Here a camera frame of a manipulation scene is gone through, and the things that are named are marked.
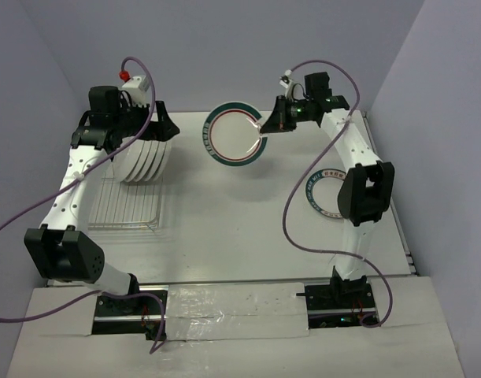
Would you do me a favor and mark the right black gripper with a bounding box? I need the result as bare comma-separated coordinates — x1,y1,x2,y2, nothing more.
261,94,314,134

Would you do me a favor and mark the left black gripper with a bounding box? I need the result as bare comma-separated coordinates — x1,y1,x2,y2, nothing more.
113,98,179,142

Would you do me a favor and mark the teal red rim plate front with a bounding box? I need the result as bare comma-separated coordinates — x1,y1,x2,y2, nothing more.
144,142,167,182

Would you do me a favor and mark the teal red rim plate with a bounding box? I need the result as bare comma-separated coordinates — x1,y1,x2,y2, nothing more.
144,142,167,182
154,140,172,180

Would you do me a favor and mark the orange sunburst plate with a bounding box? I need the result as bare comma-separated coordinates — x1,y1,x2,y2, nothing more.
124,141,150,183

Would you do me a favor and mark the teal ring lettered plate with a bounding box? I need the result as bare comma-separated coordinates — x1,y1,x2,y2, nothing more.
135,141,159,182

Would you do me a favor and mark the red character plate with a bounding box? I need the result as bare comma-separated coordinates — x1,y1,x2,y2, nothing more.
113,141,140,182

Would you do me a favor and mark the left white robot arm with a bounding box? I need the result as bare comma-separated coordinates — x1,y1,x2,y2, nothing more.
24,76,179,314

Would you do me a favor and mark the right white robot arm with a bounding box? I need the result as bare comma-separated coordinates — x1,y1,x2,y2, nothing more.
260,71,394,308

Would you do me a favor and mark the silver tape strip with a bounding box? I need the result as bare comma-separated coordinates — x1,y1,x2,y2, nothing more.
165,283,309,341

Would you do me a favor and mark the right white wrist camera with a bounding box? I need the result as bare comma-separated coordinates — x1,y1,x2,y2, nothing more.
279,69,296,101

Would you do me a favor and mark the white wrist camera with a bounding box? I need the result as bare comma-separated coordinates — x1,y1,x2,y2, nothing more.
119,69,152,108
279,69,296,101

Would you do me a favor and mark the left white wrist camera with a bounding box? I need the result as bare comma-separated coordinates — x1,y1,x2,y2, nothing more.
119,69,152,108

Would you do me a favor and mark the teal ring plate right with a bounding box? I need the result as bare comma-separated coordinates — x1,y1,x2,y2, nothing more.
305,169,346,219

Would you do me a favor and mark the metal wire dish rack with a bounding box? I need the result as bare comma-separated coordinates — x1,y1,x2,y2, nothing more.
88,167,163,232

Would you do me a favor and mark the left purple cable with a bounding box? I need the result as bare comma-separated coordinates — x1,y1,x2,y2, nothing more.
0,57,168,358

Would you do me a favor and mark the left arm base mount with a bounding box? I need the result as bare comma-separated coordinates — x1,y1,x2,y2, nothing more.
91,295,161,341

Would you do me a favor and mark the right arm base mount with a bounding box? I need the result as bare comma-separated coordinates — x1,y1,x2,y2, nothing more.
296,270,379,329

